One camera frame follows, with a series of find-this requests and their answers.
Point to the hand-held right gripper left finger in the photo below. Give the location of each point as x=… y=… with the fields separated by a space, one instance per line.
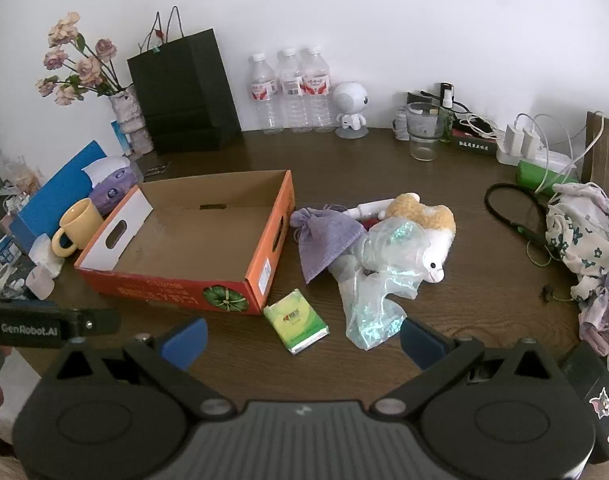
x=187 y=342

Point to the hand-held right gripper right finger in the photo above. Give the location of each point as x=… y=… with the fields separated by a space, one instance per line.
x=422 y=345

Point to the light green mesh cloth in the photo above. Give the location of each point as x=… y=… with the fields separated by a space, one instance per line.
x=384 y=250

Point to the orange cardboard box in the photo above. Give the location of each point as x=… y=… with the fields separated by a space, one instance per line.
x=199 y=240

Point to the green tissue packet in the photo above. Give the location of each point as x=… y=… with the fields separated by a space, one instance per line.
x=294 y=320

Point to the cream plush lamb toy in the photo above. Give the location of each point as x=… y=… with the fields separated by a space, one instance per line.
x=424 y=215

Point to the brown wooden desktop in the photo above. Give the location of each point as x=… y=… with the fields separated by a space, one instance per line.
x=334 y=170

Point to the small blue white box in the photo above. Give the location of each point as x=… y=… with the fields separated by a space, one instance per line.
x=7 y=252

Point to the white crumpled packet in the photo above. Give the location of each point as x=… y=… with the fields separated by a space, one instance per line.
x=44 y=250

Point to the yellow mug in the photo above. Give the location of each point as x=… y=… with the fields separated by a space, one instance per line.
x=82 y=222

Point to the blue flat box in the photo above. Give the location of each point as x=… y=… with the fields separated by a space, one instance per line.
x=49 y=195

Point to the small white spray bottle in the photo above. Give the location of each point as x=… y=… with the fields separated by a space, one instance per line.
x=367 y=208

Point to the pale dried flower bunch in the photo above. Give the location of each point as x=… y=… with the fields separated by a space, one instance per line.
x=19 y=175

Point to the purple tissue pack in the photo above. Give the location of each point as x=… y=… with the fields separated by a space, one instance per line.
x=112 y=187

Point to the black case cartoon sticker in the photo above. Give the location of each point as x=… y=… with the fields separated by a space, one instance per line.
x=589 y=375

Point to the floral cloth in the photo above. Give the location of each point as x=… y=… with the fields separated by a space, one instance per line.
x=579 y=240

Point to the green plastic object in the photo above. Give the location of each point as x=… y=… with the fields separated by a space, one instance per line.
x=532 y=175

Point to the black box white label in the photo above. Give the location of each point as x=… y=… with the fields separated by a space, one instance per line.
x=477 y=144

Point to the clear glass cup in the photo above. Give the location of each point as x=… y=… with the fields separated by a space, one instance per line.
x=424 y=135

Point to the blue white tube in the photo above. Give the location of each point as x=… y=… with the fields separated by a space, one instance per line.
x=118 y=137

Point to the small white jar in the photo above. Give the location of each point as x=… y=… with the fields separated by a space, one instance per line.
x=401 y=127

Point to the white charger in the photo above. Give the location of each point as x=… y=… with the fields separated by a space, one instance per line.
x=531 y=142
x=513 y=139

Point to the white power strip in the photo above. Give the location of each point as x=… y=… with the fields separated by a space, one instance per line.
x=554 y=160

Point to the pale textured vase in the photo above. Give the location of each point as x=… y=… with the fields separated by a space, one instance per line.
x=129 y=120

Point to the black paper bag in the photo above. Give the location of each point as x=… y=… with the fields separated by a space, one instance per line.
x=184 y=95

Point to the black gadget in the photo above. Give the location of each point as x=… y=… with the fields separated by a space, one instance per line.
x=417 y=96

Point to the white robot figurine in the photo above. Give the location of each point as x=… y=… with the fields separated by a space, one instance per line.
x=350 y=102

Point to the clear water bottle red label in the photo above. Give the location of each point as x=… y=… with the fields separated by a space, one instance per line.
x=263 y=100
x=318 y=92
x=292 y=95

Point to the brown paper bag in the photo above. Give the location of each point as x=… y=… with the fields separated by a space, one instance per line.
x=607 y=160

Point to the dried pink flowers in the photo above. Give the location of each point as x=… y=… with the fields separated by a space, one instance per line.
x=87 y=70

